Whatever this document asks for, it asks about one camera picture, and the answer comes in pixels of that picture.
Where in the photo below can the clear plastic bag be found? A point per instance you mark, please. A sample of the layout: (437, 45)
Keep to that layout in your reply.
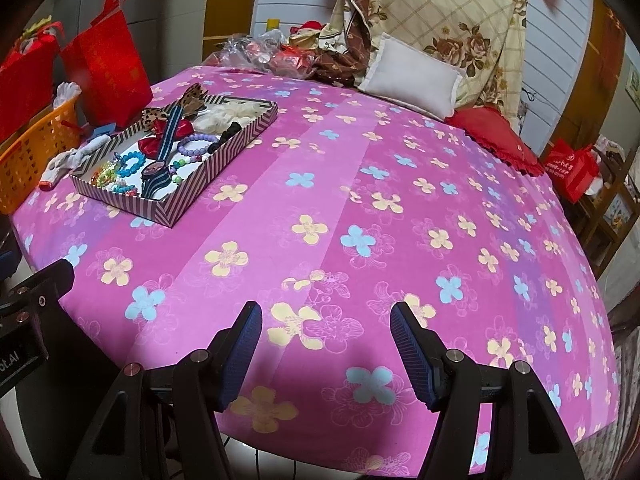
(250, 47)

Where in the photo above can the white fluffy scrunchie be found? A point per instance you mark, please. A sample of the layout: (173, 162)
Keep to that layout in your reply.
(225, 112)

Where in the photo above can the wooden shelf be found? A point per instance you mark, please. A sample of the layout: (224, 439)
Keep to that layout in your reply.
(612, 210)

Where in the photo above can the white pillow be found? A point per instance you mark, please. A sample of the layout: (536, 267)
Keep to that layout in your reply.
(415, 80)

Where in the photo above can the red printed shopping bag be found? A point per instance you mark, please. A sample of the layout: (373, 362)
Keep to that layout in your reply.
(572, 170)

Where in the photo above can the red gift bag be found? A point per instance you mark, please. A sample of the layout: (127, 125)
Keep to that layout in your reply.
(25, 85)
(107, 65)

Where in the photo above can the red white plush toy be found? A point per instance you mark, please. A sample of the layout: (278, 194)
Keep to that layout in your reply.
(307, 30)

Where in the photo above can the grey refrigerator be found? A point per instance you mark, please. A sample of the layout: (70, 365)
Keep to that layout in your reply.
(160, 10)

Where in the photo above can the leopard print hair bow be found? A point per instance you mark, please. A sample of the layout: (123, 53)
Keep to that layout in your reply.
(192, 97)

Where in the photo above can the striped cardboard box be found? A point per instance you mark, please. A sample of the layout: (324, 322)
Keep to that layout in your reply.
(200, 191)

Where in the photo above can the red frilled pillow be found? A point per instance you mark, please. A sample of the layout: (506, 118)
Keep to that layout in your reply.
(492, 132)

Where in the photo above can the pink floral bedsheet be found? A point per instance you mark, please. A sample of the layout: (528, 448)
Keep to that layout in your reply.
(350, 185)

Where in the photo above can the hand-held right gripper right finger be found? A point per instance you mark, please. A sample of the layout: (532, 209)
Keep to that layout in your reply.
(411, 355)

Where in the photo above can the orange plastic basket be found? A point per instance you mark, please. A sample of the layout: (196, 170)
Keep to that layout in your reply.
(30, 160)

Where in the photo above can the red hair bow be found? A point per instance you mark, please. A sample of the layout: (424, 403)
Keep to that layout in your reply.
(150, 146)

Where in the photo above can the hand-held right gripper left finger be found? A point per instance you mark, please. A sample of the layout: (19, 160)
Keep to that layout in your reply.
(244, 352)

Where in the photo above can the white grey sock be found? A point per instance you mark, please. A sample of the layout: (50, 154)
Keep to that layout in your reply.
(75, 157)

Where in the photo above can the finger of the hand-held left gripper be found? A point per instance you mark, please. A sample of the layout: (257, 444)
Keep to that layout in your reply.
(55, 280)

